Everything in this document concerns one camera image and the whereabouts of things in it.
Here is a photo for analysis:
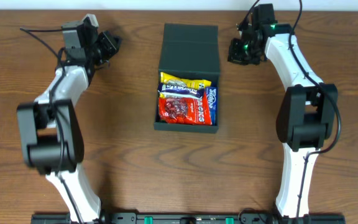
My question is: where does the blue Eclipse mint tin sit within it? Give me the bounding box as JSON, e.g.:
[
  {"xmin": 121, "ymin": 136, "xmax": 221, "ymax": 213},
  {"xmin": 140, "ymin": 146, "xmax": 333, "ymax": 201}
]
[{"xmin": 205, "ymin": 86, "xmax": 218, "ymax": 111}]

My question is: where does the blue cookie pack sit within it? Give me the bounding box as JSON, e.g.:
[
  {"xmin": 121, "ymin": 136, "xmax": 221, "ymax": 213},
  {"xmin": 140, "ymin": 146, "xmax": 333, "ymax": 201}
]
[{"xmin": 209, "ymin": 110, "xmax": 216, "ymax": 126}]

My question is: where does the red Hacks candy bag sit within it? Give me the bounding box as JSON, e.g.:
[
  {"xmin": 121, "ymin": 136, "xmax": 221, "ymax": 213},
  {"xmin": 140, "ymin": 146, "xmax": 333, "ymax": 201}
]
[{"xmin": 158, "ymin": 96, "xmax": 213, "ymax": 126}]

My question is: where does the yellow Hacks candy bag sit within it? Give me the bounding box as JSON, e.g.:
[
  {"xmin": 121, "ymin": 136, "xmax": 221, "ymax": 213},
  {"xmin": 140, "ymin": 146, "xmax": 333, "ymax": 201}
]
[{"xmin": 160, "ymin": 72, "xmax": 212, "ymax": 90}]

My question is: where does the dark purple chocolate bar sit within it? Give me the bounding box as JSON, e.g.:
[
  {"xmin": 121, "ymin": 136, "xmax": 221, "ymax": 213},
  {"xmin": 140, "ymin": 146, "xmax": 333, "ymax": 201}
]
[{"xmin": 157, "ymin": 83, "xmax": 204, "ymax": 100}]

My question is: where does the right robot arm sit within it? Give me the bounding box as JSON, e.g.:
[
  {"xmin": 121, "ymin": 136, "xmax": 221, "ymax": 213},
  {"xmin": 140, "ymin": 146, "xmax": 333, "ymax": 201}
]
[{"xmin": 227, "ymin": 1, "xmax": 342, "ymax": 223}]

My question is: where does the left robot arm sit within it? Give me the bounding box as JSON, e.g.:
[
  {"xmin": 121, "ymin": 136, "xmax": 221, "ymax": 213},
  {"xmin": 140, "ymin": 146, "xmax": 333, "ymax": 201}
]
[{"xmin": 17, "ymin": 14, "xmax": 121, "ymax": 223}]

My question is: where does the dark green open box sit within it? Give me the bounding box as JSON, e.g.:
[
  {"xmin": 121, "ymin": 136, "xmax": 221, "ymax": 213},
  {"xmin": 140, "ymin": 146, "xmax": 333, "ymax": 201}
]
[{"xmin": 153, "ymin": 23, "xmax": 221, "ymax": 134}]

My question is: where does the right black cable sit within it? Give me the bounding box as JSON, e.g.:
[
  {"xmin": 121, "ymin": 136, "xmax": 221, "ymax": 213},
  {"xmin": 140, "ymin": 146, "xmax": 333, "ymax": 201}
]
[{"xmin": 237, "ymin": 0, "xmax": 342, "ymax": 218}]

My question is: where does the black cable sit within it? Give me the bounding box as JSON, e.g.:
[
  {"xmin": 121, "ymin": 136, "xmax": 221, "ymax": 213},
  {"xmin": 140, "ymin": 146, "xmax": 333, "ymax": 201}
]
[
  {"xmin": 19, "ymin": 27, "xmax": 83, "ymax": 224},
  {"xmin": 237, "ymin": 0, "xmax": 342, "ymax": 218}
]

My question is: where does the left black cable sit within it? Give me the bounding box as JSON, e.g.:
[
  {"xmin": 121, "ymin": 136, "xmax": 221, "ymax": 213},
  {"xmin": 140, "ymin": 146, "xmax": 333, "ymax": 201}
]
[{"xmin": 19, "ymin": 27, "xmax": 83, "ymax": 224}]

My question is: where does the black mounting rail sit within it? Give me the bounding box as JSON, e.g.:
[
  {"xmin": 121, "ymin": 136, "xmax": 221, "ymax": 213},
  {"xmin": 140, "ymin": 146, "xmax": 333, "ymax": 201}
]
[{"xmin": 31, "ymin": 211, "xmax": 346, "ymax": 224}]

